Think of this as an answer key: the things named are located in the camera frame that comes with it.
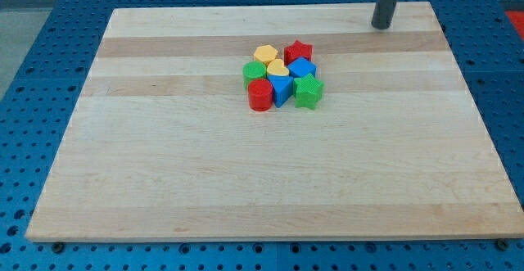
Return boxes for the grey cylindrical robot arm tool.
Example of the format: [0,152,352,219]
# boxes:
[371,0,398,30]

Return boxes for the blue cube block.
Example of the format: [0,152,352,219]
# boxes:
[287,56,317,78]

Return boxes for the red cylinder block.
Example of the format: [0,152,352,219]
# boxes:
[247,79,273,111]

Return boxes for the blue triangle block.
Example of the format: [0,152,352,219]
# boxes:
[268,75,294,108]

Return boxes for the green cylinder block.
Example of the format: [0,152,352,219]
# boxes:
[242,61,267,89]

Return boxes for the green star block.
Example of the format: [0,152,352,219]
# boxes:
[293,74,324,110]

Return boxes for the yellow heart block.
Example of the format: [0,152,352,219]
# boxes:
[266,59,290,76]

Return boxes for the yellow hexagon block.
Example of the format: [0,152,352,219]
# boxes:
[253,44,278,65]

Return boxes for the red star block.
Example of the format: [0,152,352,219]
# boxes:
[284,40,313,65]

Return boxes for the light wooden board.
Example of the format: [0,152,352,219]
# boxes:
[25,2,523,243]

